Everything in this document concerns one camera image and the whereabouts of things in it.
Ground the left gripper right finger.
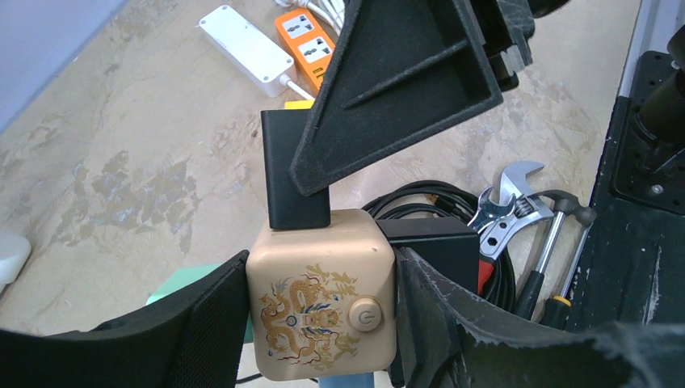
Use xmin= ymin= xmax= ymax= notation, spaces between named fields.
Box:
xmin=395 ymin=248 xmax=684 ymax=387

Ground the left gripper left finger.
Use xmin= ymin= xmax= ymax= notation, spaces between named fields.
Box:
xmin=1 ymin=251 xmax=249 ymax=387

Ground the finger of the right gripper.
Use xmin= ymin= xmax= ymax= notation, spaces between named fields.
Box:
xmin=290 ymin=1 xmax=502 ymax=196
xmin=473 ymin=0 xmax=535 ymax=91

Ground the white cord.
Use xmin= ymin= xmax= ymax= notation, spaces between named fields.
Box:
xmin=275 ymin=0 xmax=349 ymax=36

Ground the black power adapter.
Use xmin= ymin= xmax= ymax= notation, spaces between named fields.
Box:
xmin=376 ymin=217 xmax=479 ymax=293
xmin=260 ymin=109 xmax=332 ymax=231

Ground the orange power strip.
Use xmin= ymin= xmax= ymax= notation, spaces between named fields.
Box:
xmin=274 ymin=8 xmax=335 ymax=95

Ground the yellow cube socket adapter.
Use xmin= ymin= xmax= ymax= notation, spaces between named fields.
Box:
xmin=284 ymin=99 xmax=314 ymax=110

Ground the wooden cube adapter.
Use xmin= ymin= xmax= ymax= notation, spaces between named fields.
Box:
xmin=246 ymin=209 xmax=397 ymax=381

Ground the white power strip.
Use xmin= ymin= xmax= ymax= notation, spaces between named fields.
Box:
xmin=198 ymin=5 xmax=314 ymax=100

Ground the green cube adapter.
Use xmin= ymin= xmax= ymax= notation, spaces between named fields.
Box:
xmin=145 ymin=264 xmax=254 ymax=344

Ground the yellow black screwdriver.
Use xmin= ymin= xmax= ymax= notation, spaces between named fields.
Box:
xmin=539 ymin=224 xmax=592 ymax=330

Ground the red adjustable wrench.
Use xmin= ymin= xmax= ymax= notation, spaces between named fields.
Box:
xmin=468 ymin=161 xmax=554 ymax=294

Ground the small claw hammer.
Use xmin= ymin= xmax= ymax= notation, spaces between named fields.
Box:
xmin=513 ymin=190 xmax=597 ymax=319

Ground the black coiled cable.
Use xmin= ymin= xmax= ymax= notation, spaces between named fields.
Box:
xmin=361 ymin=180 xmax=518 ymax=314

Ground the white PVC pipe frame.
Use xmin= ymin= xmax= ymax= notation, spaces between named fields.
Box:
xmin=1 ymin=231 xmax=32 ymax=292

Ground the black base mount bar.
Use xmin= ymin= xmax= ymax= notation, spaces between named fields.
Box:
xmin=565 ymin=51 xmax=684 ymax=331

